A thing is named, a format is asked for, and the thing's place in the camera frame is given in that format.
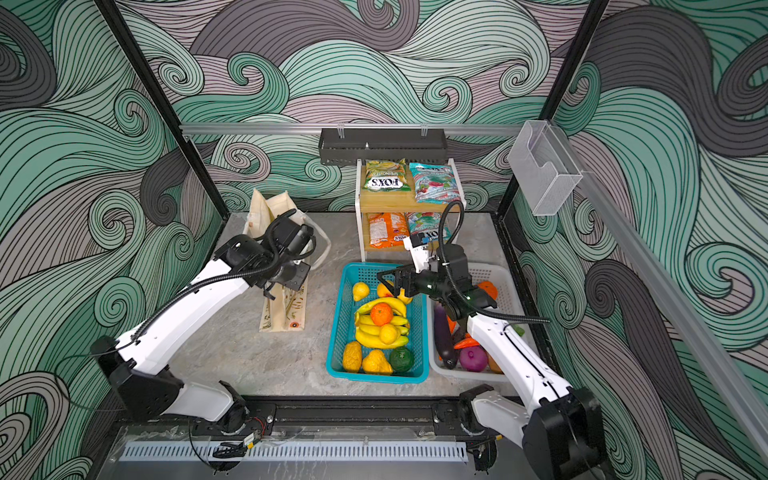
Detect teal red candy bag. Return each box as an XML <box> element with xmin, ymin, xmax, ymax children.
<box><xmin>409</xmin><ymin>163</ymin><xmax>461</xmax><ymax>204</ymax></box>

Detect green avocado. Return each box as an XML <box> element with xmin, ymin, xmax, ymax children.
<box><xmin>389</xmin><ymin>347</ymin><xmax>415</xmax><ymax>373</ymax></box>

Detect purple eggplant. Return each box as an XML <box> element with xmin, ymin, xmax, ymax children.
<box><xmin>433</xmin><ymin>303</ymin><xmax>458</xmax><ymax>370</ymax></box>

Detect yellow banana bunch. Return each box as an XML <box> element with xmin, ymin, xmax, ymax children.
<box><xmin>354</xmin><ymin>297</ymin><xmax>410</xmax><ymax>350</ymax></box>

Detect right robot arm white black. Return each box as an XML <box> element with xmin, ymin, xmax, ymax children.
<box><xmin>377</xmin><ymin>233</ymin><xmax>611</xmax><ymax>479</ymax></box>

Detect cream canvas grocery bag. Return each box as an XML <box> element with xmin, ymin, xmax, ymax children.
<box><xmin>242</xmin><ymin>189</ymin><xmax>332</xmax><ymax>333</ymax></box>

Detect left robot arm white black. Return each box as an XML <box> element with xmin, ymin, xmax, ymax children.
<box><xmin>91</xmin><ymin>209</ymin><xmax>317</xmax><ymax>435</ymax></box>

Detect teal plastic basket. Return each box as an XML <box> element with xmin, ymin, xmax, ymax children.
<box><xmin>326</xmin><ymin>263</ymin><xmax>428</xmax><ymax>385</ymax></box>

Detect orange fruit in white basket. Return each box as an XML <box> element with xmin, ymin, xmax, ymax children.
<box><xmin>478</xmin><ymin>281</ymin><xmax>498</xmax><ymax>300</ymax></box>

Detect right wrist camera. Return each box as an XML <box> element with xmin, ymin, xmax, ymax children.
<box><xmin>403</xmin><ymin>232</ymin><xmax>432</xmax><ymax>273</ymax></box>

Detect white wooden two-tier shelf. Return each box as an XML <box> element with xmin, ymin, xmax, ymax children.
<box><xmin>354</xmin><ymin>160</ymin><xmax>444</xmax><ymax>262</ymax></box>

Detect orange carrot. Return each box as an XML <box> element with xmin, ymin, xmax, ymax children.
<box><xmin>453</xmin><ymin>337</ymin><xmax>480</xmax><ymax>350</ymax></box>

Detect orange snack bag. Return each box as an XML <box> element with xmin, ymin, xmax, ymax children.
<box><xmin>369</xmin><ymin>213</ymin><xmax>409</xmax><ymax>249</ymax></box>

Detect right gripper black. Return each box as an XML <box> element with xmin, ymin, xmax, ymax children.
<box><xmin>379</xmin><ymin>259</ymin><xmax>456</xmax><ymax>301</ymax></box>

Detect aluminium wall rail back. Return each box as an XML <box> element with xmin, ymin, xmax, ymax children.
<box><xmin>180</xmin><ymin>122</ymin><xmax>522</xmax><ymax>137</ymax></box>

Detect aluminium wall rail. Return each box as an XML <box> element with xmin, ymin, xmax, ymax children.
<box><xmin>545</xmin><ymin>121</ymin><xmax>767</xmax><ymax>460</ymax></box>
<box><xmin>180</xmin><ymin>122</ymin><xmax>522</xmax><ymax>137</ymax></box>

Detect white slotted cable duct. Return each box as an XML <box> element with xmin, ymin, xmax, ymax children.
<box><xmin>119</xmin><ymin>440</ymin><xmax>469</xmax><ymax>463</ymax></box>

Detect yellow lemon left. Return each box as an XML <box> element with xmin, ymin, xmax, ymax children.
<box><xmin>352</xmin><ymin>282</ymin><xmax>370</xmax><ymax>302</ymax></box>

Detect orange mandarin fruit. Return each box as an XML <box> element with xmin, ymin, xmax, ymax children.
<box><xmin>369</xmin><ymin>302</ymin><xmax>394</xmax><ymax>327</ymax></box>

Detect white plastic basket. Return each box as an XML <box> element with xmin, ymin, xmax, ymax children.
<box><xmin>427</xmin><ymin>262</ymin><xmax>538</xmax><ymax>385</ymax></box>

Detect yellow lemon right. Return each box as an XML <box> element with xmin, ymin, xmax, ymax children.
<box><xmin>397</xmin><ymin>289</ymin><xmax>413</xmax><ymax>305</ymax></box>

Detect aluminium wall rail right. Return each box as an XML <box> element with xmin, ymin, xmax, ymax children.
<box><xmin>545</xmin><ymin>121</ymin><xmax>767</xmax><ymax>460</ymax></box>

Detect yellow pear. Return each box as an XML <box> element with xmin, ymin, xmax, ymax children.
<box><xmin>362</xmin><ymin>350</ymin><xmax>394</xmax><ymax>375</ymax></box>

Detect yellow textured pineapple fruit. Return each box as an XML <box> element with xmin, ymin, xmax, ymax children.
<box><xmin>342</xmin><ymin>341</ymin><xmax>363</xmax><ymax>373</ymax></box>

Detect purple red onion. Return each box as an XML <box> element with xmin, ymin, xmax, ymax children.
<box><xmin>459</xmin><ymin>346</ymin><xmax>488</xmax><ymax>372</ymax></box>

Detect yellow green Fox's candy bag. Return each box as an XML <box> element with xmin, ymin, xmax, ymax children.
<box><xmin>364</xmin><ymin>159</ymin><xmax>411</xmax><ymax>192</ymax></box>

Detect clear acrylic wall holder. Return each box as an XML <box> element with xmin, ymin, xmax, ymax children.
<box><xmin>507</xmin><ymin>120</ymin><xmax>583</xmax><ymax>217</ymax></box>

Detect yellow orange fruit top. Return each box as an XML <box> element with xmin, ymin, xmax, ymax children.
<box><xmin>377</xmin><ymin>282</ymin><xmax>393</xmax><ymax>298</ymax></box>

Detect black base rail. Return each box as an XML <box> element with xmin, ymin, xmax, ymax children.
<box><xmin>113</xmin><ymin>395</ymin><xmax>595</xmax><ymax>439</ymax></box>

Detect teal Fox's candy bag lower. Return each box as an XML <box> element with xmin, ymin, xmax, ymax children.
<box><xmin>406</xmin><ymin>212</ymin><xmax>440</xmax><ymax>246</ymax></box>

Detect yellow lemon on bananas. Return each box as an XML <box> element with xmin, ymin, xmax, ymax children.
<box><xmin>379</xmin><ymin>324</ymin><xmax>401</xmax><ymax>345</ymax></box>

